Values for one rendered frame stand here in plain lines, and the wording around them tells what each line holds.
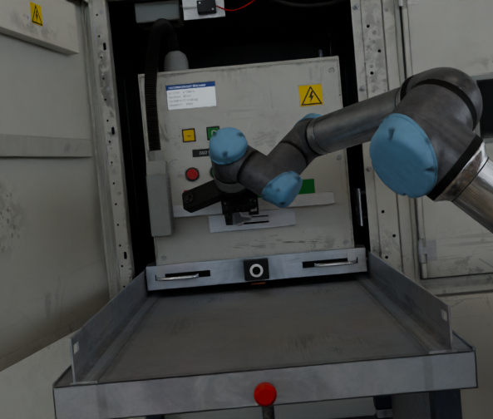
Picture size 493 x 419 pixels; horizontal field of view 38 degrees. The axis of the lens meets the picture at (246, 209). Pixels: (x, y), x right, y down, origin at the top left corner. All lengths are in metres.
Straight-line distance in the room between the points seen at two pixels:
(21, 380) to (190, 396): 0.83
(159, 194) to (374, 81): 0.57
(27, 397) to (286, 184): 0.86
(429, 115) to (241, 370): 0.46
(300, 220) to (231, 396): 0.77
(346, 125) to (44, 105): 0.62
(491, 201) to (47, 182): 0.88
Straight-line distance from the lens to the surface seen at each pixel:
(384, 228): 1.74
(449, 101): 1.10
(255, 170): 1.38
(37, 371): 1.83
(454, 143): 1.06
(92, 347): 1.21
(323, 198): 1.72
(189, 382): 1.08
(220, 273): 1.76
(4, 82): 1.42
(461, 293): 1.79
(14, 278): 1.38
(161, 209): 1.65
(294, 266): 1.76
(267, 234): 1.76
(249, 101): 1.76
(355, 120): 1.31
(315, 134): 1.39
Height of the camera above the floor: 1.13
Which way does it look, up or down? 3 degrees down
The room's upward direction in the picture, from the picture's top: 5 degrees counter-clockwise
